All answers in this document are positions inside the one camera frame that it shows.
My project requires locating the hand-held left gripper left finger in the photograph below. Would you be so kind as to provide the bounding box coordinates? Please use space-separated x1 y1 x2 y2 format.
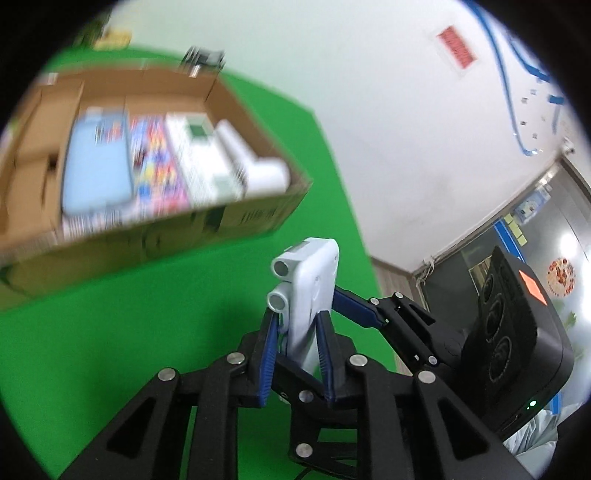
60 307 282 480

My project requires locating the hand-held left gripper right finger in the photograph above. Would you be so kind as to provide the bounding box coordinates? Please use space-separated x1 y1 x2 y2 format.
314 310 536 480

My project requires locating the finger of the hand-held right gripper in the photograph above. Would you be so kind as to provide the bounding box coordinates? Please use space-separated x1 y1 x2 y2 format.
333 285 462 370

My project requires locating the white toy camera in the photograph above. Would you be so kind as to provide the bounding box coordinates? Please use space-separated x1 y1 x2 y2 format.
267 237 340 370

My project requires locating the brown cardboard box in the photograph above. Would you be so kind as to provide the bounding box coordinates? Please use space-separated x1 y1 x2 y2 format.
0 65 312 296

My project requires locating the person's right forearm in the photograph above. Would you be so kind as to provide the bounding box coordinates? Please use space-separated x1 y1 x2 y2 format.
503 399 561 455

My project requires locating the round red and white sticker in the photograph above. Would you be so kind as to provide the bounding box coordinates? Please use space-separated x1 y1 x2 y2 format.
547 258 577 296

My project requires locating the dark glass door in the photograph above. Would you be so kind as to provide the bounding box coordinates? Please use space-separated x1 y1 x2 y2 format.
413 154 591 416

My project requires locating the plain white box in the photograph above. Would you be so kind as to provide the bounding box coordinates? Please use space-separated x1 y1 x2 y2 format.
215 119 291 192

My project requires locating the white device with green screen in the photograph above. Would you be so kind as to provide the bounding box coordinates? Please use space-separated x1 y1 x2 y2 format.
164 113 245 208

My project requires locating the light blue box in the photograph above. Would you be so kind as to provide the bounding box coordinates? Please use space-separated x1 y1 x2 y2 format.
62 108 134 220

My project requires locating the small dark object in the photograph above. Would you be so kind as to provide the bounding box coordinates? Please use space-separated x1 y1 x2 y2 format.
182 46 227 77

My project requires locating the yellow cloth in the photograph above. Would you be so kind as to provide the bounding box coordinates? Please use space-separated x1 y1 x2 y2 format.
92 30 132 51

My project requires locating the red wall sign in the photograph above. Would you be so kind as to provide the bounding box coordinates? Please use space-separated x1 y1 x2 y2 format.
434 25 478 70

